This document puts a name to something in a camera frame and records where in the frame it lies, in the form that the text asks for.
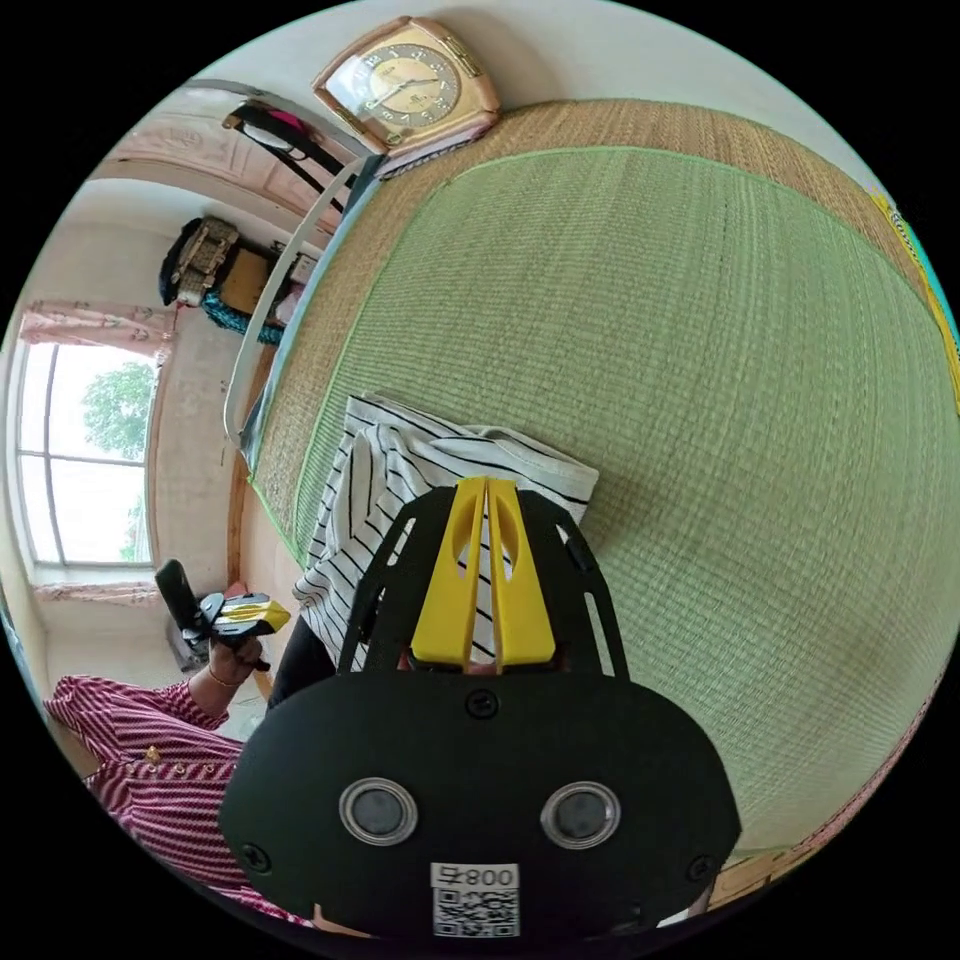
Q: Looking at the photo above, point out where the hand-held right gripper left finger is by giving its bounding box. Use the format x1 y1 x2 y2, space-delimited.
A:
410 478 487 667

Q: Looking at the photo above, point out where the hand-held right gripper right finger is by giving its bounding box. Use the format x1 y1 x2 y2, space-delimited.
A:
486 478 558 667

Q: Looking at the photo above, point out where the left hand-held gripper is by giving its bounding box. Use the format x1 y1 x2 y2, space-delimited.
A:
178 591 293 673

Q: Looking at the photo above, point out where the black and white striped shirt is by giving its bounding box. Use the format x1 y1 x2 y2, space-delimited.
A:
291 392 601 676

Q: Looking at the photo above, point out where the person's left forearm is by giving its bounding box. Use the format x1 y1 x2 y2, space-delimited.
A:
186 662 243 714

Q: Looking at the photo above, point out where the person's left hand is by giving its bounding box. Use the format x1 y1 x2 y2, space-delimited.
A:
207 634 265 688

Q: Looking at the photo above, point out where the person's body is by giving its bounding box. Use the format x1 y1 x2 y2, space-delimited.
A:
43 611 340 928

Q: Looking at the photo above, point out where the window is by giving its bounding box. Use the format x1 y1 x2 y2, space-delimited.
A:
7 341 161 568

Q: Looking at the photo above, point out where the bed with green woven mat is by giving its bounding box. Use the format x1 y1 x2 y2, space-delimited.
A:
223 97 960 905

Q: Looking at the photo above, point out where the pink curtain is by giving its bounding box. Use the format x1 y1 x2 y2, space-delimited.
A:
18 299 179 348

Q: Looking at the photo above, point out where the shelf with bags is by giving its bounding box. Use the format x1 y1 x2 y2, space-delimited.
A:
157 215 320 348

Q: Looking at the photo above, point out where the gold and pink wall clock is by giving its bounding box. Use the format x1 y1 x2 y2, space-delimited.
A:
311 16 502 160

